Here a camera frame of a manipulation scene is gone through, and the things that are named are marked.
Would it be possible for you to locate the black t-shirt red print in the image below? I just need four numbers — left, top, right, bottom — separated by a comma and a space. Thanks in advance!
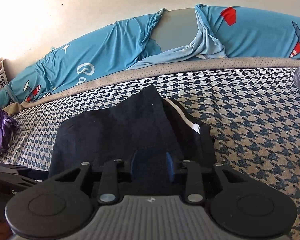
49, 86, 216, 195

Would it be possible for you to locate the purple crumpled garment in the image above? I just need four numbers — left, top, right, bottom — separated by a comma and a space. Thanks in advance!
0, 108, 19, 154

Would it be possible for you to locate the houndstooth blue white bedspread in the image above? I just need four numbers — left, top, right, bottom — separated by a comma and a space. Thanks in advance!
0, 57, 300, 239

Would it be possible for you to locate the grey headboard panel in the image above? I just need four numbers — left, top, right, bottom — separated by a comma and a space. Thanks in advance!
151, 8, 198, 52

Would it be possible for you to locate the blue airplane print sheet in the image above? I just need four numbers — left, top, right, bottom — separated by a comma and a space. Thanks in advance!
0, 4, 300, 108

